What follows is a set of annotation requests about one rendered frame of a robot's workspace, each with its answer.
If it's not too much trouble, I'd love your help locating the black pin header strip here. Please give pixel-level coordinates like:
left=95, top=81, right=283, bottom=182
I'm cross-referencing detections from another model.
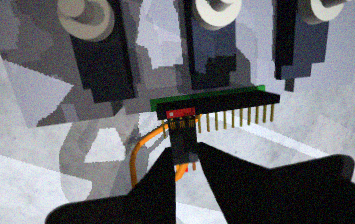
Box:
left=150, top=85, right=280, bottom=121

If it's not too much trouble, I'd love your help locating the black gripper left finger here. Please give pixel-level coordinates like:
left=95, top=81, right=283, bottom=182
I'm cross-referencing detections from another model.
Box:
left=44, top=147, right=176, bottom=224

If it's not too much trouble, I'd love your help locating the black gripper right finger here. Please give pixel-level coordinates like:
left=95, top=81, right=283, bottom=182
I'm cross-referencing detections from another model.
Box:
left=197, top=142, right=355, bottom=224

